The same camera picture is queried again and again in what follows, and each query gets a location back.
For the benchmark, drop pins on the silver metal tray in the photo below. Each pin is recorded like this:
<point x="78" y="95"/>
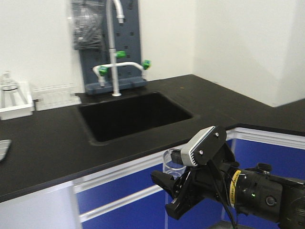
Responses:
<point x="4" y="148"/>

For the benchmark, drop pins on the black wire tripod stand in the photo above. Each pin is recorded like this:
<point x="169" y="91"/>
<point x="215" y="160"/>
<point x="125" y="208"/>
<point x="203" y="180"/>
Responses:
<point x="11" y="94"/>

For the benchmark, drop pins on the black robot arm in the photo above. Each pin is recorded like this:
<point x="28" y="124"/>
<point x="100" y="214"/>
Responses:
<point x="254" y="191"/>

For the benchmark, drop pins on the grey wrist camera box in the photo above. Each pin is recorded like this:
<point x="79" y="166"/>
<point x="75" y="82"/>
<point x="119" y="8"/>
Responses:
<point x="203" y="146"/>

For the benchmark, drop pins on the clear plastic bag of pegs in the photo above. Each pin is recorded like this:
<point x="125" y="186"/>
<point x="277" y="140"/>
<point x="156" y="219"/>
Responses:
<point x="86" y="21"/>

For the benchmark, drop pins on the white test tube rack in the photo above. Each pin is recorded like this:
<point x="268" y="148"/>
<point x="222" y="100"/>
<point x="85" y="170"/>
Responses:
<point x="55" y="96"/>

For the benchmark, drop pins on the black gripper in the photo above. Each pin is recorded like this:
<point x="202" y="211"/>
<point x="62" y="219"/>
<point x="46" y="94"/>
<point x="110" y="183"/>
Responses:
<point x="197" y="183"/>

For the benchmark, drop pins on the grey pegboard drying rack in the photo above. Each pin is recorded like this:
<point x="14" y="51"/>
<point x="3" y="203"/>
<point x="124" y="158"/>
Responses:
<point x="127" y="39"/>

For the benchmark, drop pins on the blue right cabinet front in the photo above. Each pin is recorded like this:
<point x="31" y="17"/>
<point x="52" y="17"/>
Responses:
<point x="285" y="161"/>

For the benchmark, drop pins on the blue cabinet drawer front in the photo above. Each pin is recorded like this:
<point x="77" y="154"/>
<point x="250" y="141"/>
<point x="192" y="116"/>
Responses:
<point x="124" y="197"/>

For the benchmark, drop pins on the round glass flask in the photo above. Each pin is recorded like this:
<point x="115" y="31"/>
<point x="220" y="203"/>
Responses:
<point x="8" y="82"/>

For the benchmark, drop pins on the white storage bin right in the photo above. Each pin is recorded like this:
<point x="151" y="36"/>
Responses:
<point x="21" y="109"/>

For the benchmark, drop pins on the black lab sink basin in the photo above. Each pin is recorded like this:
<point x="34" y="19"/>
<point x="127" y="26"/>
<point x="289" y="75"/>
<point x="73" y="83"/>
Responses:
<point x="107" y="121"/>

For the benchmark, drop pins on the clear glass beaker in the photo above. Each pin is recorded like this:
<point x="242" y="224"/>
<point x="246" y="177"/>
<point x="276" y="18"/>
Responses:
<point x="169" y="166"/>

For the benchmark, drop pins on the white gooseneck lab faucet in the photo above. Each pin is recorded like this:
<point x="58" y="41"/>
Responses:
<point x="113" y="54"/>

